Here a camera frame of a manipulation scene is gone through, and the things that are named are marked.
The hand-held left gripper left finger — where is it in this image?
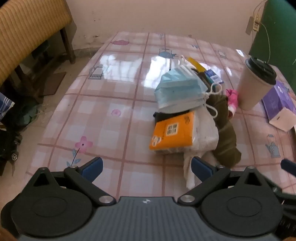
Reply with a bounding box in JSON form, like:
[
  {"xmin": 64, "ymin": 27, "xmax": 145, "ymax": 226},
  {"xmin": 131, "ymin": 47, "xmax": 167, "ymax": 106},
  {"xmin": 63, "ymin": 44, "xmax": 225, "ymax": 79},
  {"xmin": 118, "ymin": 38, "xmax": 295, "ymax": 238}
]
[{"xmin": 23, "ymin": 157, "xmax": 116, "ymax": 206}]

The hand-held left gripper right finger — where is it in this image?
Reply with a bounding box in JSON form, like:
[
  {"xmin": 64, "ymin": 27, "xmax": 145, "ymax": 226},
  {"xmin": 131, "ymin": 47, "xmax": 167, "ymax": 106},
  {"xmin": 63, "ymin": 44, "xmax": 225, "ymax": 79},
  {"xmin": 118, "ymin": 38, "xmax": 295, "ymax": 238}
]
[{"xmin": 178, "ymin": 156, "xmax": 275, "ymax": 206}]

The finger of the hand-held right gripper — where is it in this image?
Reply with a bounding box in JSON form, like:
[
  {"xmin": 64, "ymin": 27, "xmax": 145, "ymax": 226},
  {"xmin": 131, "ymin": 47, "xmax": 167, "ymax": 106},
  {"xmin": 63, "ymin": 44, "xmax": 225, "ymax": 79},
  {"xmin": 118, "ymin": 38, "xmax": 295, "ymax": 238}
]
[{"xmin": 280, "ymin": 158, "xmax": 296, "ymax": 178}]

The olive green sock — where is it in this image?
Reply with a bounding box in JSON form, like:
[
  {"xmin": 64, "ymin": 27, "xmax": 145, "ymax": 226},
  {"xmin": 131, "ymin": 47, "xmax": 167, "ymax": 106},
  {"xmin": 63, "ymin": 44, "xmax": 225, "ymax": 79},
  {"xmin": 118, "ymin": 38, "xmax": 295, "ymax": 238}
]
[{"xmin": 203, "ymin": 93, "xmax": 242, "ymax": 168}]

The orange tissue packet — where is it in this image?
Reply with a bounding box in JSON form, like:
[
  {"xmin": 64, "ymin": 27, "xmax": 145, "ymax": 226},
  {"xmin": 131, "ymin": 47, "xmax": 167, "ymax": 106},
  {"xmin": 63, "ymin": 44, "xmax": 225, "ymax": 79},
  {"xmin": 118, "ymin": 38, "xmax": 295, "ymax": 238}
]
[{"xmin": 149, "ymin": 111, "xmax": 196, "ymax": 154}]

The pink sock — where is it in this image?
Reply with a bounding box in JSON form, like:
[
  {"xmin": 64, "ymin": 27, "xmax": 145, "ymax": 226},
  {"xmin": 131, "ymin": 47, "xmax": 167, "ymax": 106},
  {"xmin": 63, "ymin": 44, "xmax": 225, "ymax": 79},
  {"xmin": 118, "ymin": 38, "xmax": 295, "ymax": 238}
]
[{"xmin": 225, "ymin": 89, "xmax": 238, "ymax": 118}]

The blue face mask stack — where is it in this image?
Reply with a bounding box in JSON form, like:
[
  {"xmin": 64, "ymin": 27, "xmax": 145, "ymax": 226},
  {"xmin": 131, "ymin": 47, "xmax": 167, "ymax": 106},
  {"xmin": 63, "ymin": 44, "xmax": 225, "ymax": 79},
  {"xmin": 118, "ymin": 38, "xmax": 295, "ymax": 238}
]
[{"xmin": 154, "ymin": 55, "xmax": 219, "ymax": 118}]

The blue tissue packet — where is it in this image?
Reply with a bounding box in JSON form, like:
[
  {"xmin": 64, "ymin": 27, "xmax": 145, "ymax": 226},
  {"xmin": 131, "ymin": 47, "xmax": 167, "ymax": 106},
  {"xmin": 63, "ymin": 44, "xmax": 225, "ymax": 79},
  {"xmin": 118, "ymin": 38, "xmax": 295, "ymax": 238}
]
[{"xmin": 204, "ymin": 69, "xmax": 224, "ymax": 86}]

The yellow tape roll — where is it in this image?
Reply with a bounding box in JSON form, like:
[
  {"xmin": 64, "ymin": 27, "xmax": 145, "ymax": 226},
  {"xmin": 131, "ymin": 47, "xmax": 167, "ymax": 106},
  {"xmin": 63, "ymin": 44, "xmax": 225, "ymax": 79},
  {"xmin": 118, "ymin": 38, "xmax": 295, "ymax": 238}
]
[{"xmin": 188, "ymin": 57, "xmax": 207, "ymax": 71}]

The purple tissue pack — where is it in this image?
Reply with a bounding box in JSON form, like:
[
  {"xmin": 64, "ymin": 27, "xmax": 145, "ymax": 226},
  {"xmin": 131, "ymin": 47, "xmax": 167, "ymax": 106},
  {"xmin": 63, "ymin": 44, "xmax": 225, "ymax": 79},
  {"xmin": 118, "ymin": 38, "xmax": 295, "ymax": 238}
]
[{"xmin": 262, "ymin": 80, "xmax": 296, "ymax": 132}]

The paper cup with black lid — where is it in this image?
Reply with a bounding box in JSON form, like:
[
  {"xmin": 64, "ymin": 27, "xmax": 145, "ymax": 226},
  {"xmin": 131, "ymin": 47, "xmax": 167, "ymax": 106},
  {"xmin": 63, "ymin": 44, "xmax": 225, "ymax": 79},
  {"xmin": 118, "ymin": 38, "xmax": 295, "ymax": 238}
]
[{"xmin": 237, "ymin": 57, "xmax": 277, "ymax": 111}]

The black wheeled bag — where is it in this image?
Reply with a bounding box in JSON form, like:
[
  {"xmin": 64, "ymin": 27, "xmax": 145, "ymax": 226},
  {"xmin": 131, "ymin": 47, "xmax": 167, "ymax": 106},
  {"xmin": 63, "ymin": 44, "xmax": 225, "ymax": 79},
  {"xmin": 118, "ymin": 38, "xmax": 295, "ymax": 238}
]
[{"xmin": 0, "ymin": 125, "xmax": 23, "ymax": 176}]

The dark floor board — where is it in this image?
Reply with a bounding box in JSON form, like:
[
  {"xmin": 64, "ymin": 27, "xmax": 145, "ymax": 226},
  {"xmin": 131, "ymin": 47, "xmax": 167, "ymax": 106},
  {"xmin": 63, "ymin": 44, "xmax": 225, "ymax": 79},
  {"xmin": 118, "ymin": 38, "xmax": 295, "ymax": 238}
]
[{"xmin": 38, "ymin": 72, "xmax": 67, "ymax": 96}]

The blue striped cloth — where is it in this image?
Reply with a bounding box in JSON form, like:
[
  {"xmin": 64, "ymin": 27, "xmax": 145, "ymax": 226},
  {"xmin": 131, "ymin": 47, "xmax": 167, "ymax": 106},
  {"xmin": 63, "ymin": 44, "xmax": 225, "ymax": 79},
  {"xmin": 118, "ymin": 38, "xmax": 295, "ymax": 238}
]
[{"xmin": 0, "ymin": 93, "xmax": 15, "ymax": 121}]

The green wooden cabinet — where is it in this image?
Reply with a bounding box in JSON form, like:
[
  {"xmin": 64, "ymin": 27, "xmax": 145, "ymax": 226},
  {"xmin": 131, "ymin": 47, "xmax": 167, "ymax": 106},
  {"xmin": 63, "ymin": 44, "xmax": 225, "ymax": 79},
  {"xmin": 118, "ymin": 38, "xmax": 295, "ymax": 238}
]
[{"xmin": 248, "ymin": 0, "xmax": 296, "ymax": 93}]

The wooden chair tan cushion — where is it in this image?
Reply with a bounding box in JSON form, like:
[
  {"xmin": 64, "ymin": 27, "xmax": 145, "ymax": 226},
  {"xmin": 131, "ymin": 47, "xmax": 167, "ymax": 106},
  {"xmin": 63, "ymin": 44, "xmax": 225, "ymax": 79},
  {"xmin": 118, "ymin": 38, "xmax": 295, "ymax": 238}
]
[{"xmin": 0, "ymin": 0, "xmax": 77, "ymax": 98}]

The white power cable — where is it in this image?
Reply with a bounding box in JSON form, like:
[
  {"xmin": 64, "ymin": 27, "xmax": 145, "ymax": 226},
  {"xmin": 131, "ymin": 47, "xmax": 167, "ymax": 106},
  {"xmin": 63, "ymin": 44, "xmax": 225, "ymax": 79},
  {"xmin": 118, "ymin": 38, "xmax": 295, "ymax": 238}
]
[{"xmin": 253, "ymin": 0, "xmax": 271, "ymax": 64}]

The beige wall power strip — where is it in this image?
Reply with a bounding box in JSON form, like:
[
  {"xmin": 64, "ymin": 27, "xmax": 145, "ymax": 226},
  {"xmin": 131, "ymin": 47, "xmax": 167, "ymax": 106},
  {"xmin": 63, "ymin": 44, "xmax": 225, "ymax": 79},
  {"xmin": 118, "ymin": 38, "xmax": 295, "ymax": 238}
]
[{"xmin": 245, "ymin": 13, "xmax": 260, "ymax": 35}]

